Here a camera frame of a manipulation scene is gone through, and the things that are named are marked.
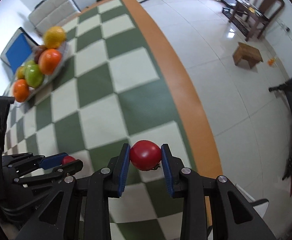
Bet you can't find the checkered green white tablecloth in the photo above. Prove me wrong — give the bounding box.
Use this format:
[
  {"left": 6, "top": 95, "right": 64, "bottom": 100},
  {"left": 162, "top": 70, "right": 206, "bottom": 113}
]
[{"left": 3, "top": 0, "right": 224, "bottom": 240}]

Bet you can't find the dark wooden chair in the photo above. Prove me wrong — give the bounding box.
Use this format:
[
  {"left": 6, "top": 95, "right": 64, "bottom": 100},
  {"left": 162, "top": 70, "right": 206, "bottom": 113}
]
[{"left": 229, "top": 0, "right": 285, "bottom": 41}]

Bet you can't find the green apple upper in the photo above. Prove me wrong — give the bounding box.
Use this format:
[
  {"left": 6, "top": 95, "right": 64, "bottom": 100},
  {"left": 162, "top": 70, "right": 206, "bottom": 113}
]
[{"left": 24, "top": 60, "right": 36, "bottom": 68}]

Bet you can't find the blue cushioned chair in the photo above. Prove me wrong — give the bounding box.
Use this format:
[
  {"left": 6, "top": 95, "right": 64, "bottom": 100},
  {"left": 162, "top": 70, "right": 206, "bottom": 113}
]
[{"left": 0, "top": 27, "right": 38, "bottom": 74}]

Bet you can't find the green apple lower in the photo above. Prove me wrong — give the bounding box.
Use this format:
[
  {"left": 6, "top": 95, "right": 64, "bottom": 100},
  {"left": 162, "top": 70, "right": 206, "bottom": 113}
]
[{"left": 24, "top": 64, "right": 44, "bottom": 88}]

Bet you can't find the white padded chair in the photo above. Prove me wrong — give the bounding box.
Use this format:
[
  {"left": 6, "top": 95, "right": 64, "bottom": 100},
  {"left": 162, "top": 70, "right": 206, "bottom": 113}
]
[{"left": 28, "top": 0, "right": 81, "bottom": 36}]

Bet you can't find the red apple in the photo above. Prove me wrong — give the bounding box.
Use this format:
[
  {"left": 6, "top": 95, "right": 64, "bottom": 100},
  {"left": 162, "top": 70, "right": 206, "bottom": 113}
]
[{"left": 34, "top": 45, "right": 47, "bottom": 64}]

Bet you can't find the dark orange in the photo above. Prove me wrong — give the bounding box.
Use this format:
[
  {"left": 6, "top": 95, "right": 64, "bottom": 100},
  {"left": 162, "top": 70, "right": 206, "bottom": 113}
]
[{"left": 12, "top": 79, "right": 30, "bottom": 102}]

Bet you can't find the bright orange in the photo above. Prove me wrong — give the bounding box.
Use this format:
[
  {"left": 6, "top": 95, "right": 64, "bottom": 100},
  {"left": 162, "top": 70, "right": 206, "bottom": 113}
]
[{"left": 38, "top": 49, "right": 62, "bottom": 75}]

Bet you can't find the small wooden stool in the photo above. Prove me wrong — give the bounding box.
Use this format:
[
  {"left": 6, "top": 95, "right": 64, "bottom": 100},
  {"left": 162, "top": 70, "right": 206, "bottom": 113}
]
[{"left": 232, "top": 42, "right": 263, "bottom": 68}]

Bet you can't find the yellow orange on plate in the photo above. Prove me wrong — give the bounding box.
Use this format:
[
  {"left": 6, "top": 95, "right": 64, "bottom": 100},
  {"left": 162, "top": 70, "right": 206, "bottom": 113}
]
[{"left": 16, "top": 66, "right": 26, "bottom": 80}]

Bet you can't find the yellow orange large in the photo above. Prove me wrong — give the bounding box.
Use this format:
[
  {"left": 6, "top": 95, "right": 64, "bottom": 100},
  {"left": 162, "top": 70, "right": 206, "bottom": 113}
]
[{"left": 43, "top": 26, "right": 66, "bottom": 49}]

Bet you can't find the green apple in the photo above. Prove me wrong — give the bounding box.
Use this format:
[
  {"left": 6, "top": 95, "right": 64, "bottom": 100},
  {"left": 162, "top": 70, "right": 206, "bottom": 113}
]
[
  {"left": 24, "top": 60, "right": 36, "bottom": 68},
  {"left": 24, "top": 64, "right": 44, "bottom": 88}
]

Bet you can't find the small red tomato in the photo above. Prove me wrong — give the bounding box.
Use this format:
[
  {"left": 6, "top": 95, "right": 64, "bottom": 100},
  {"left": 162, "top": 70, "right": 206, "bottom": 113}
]
[
  {"left": 130, "top": 140, "right": 162, "bottom": 171},
  {"left": 61, "top": 155, "right": 76, "bottom": 165}
]

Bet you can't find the floral ceramic plate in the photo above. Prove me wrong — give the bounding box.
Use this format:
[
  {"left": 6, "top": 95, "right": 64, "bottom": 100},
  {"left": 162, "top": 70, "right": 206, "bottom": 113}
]
[{"left": 13, "top": 41, "right": 69, "bottom": 107}]

